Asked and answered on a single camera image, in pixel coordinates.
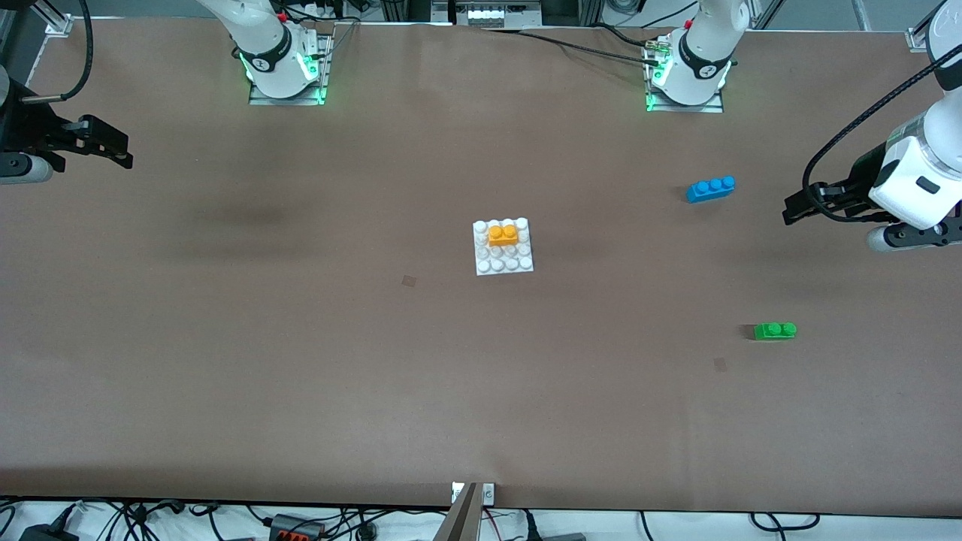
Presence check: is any short black table cable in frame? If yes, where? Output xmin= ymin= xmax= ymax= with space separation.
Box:
xmin=592 ymin=24 xmax=656 ymax=47

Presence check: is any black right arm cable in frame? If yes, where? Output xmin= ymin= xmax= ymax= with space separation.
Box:
xmin=23 ymin=0 xmax=93 ymax=103

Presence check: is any thin grey base cable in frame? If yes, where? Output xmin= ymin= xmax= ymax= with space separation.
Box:
xmin=322 ymin=20 xmax=362 ymax=85

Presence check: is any blue toy block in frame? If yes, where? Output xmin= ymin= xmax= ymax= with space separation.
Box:
xmin=685 ymin=175 xmax=737 ymax=204

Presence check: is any looped black floor cable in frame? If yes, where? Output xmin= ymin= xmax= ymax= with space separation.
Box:
xmin=750 ymin=512 xmax=821 ymax=532

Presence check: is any brown wooden beam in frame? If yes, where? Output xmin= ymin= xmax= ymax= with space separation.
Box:
xmin=434 ymin=482 xmax=483 ymax=541

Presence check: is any white power strip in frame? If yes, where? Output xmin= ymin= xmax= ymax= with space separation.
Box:
xmin=454 ymin=0 xmax=543 ymax=29

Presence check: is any long black table cable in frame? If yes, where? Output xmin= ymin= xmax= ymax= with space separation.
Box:
xmin=481 ymin=27 xmax=666 ymax=67

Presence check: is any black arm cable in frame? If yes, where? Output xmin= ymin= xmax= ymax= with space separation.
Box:
xmin=802 ymin=63 xmax=962 ymax=223
xmin=23 ymin=0 xmax=93 ymax=103

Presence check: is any black floor plug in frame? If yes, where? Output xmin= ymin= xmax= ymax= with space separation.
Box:
xmin=522 ymin=510 xmax=588 ymax=541

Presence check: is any black red power adapter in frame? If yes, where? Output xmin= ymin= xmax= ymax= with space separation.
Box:
xmin=268 ymin=513 xmax=326 ymax=541

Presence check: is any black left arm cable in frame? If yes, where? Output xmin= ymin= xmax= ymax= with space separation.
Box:
xmin=802 ymin=63 xmax=962 ymax=223

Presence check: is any black power brick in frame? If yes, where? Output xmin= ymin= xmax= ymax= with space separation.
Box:
xmin=18 ymin=503 xmax=80 ymax=541

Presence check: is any white studded base plate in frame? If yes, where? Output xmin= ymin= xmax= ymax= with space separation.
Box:
xmin=473 ymin=218 xmax=535 ymax=277

